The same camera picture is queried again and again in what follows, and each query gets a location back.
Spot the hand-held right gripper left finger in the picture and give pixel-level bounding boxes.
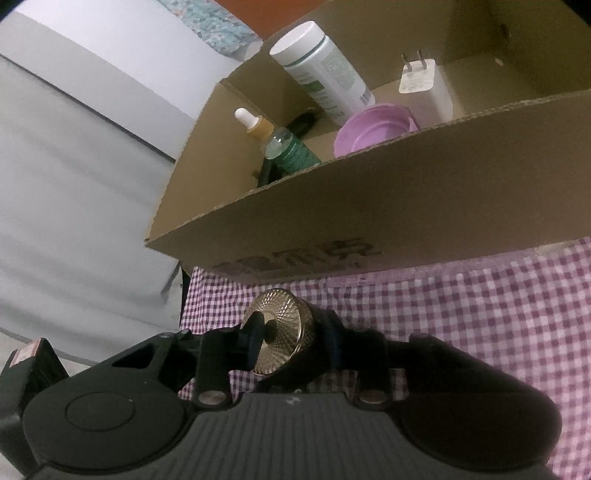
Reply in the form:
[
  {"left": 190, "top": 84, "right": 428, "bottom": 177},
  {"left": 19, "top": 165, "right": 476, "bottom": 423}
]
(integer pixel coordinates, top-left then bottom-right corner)
[{"left": 111, "top": 311, "right": 269, "bottom": 410}]

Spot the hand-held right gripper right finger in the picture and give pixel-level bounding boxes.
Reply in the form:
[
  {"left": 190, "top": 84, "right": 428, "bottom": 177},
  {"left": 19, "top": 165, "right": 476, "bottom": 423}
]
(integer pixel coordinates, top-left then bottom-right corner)
[{"left": 318, "top": 308, "right": 467, "bottom": 411}]

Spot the large brown cardboard box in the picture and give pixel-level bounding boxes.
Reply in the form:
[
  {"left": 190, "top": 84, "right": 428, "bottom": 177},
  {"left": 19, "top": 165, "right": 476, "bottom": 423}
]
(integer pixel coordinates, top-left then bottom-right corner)
[{"left": 143, "top": 0, "right": 591, "bottom": 284}]

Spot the green dropper bottle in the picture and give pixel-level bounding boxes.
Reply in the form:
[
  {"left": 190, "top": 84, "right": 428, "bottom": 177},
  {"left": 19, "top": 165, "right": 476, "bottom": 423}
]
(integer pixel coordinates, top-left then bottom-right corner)
[{"left": 234, "top": 107, "right": 323, "bottom": 175}]

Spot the pink plastic lid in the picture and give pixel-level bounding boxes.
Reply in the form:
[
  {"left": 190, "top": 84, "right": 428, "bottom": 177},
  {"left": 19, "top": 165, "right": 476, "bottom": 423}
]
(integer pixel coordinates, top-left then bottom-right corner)
[{"left": 333, "top": 104, "right": 419, "bottom": 160}]

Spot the black tube with gold cap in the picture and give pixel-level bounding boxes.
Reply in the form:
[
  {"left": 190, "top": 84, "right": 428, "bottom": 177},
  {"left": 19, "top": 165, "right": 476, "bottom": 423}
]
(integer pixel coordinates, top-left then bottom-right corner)
[{"left": 256, "top": 107, "right": 319, "bottom": 189}]

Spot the white charger plug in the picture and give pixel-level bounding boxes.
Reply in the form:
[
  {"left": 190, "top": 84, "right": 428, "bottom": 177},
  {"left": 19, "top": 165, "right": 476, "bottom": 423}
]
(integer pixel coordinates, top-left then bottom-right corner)
[{"left": 398, "top": 48, "right": 454, "bottom": 125}]

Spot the white supplement bottle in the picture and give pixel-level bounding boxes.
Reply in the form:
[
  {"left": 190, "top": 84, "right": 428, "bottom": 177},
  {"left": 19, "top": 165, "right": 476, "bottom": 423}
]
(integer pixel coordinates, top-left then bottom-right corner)
[{"left": 269, "top": 21, "right": 376, "bottom": 126}]

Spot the purple checked tablecloth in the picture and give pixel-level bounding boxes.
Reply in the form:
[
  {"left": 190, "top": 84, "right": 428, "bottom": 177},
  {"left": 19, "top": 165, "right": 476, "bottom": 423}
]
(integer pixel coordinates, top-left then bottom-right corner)
[{"left": 178, "top": 235, "right": 591, "bottom": 480}]

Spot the grey curtain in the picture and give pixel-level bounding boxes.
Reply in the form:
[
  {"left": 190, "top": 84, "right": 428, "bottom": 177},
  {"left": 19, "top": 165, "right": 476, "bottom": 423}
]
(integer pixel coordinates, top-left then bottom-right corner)
[{"left": 0, "top": 53, "right": 183, "bottom": 365}]

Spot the blue floral cloth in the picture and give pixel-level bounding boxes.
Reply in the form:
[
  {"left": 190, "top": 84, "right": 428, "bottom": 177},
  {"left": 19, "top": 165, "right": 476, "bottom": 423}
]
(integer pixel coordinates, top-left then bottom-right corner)
[{"left": 157, "top": 0, "right": 264, "bottom": 61}]

